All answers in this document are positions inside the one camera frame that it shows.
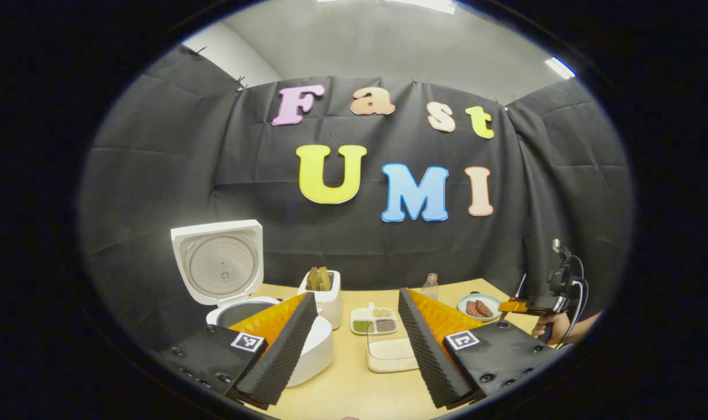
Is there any pale green plate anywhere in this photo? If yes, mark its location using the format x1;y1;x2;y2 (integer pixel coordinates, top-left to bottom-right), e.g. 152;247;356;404
457;292;503;323

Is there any white rice cooker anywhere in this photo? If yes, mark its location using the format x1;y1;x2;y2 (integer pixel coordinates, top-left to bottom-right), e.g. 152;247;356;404
170;219;334;387

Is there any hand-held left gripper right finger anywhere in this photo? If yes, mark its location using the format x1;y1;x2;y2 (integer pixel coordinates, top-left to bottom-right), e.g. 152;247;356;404
397;288;559;409

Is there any white divided dish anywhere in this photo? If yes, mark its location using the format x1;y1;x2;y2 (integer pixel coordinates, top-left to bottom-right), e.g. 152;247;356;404
350;302;400;335

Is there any black backdrop cloth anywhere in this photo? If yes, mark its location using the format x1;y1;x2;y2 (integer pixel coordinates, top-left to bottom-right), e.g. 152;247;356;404
78;44;634;351

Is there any white toaster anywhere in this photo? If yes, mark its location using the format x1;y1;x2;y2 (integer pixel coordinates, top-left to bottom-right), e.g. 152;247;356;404
297;267;343;331

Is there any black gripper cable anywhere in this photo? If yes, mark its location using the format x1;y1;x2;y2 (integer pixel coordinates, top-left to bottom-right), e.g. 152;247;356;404
564;254;591;345

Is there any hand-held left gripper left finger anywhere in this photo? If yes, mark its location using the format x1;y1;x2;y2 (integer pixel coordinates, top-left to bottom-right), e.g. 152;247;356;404
155;292;318;410

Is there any clear rice container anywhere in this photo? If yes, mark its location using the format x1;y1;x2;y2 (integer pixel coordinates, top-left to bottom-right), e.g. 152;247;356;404
365;327;421;374

